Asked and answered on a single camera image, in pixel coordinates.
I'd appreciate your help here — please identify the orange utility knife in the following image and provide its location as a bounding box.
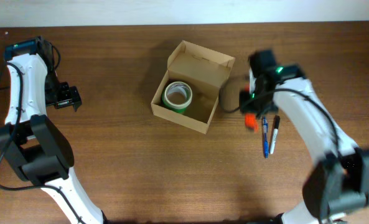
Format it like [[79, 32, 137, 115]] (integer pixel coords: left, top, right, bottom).
[[245, 84, 258, 133]]

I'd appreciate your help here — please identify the brown cardboard box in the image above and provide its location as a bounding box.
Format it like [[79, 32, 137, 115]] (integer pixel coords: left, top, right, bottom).
[[151, 40, 235, 134]]

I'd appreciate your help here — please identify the green tape roll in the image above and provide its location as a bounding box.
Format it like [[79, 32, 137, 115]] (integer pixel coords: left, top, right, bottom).
[[161, 82, 194, 114]]

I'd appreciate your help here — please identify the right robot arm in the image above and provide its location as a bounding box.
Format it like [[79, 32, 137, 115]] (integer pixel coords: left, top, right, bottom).
[[239, 50, 369, 223]]

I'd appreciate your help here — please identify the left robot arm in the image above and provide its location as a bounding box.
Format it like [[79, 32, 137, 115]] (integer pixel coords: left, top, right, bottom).
[[0, 36, 108, 223]]

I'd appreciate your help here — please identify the blue ballpoint pen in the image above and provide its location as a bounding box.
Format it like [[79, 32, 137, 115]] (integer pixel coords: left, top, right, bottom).
[[262, 116, 269, 159]]

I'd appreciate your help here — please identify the black and white marker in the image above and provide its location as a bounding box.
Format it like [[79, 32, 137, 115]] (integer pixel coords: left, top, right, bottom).
[[269, 115, 280, 154]]

